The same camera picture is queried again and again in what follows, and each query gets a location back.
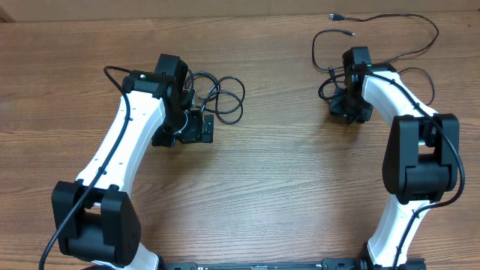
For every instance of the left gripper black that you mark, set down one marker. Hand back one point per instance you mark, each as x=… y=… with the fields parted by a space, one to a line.
x=195 y=133

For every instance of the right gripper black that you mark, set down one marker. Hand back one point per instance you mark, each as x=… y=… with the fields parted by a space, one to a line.
x=340 y=107

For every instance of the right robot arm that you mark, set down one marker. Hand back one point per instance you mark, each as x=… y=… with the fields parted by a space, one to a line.
x=421 y=160

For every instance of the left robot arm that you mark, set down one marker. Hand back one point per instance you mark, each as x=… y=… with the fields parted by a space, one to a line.
x=94 y=217

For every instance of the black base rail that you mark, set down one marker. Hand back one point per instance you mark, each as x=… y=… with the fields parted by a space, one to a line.
x=325 y=264

